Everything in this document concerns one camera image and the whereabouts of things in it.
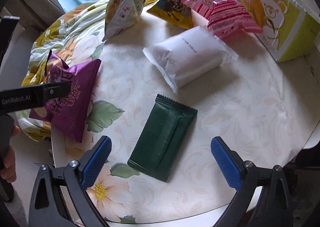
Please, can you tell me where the green cardboard box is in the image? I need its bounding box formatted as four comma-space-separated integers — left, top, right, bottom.
240, 0, 319, 62

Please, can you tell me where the purple chip bag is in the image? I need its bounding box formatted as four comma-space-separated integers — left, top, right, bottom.
29, 51, 101, 142

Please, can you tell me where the silver chip bag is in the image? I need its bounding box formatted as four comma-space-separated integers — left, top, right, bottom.
103, 0, 145, 42

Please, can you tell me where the dark green snack packet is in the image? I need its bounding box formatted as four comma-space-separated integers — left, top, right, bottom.
127, 94, 197, 182

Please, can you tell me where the yellow chocolate snack bag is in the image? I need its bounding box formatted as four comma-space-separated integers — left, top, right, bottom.
147, 0, 194, 29

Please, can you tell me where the floral bed quilt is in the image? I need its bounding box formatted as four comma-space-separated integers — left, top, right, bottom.
16, 0, 156, 142

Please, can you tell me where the pink striped snack bag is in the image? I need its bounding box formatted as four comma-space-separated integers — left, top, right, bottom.
181, 0, 263, 39

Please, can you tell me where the white translucent snack packet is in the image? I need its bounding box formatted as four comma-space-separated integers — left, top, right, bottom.
143, 26, 239, 93

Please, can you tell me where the person's left hand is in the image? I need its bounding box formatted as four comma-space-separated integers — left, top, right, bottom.
0, 125, 22, 184

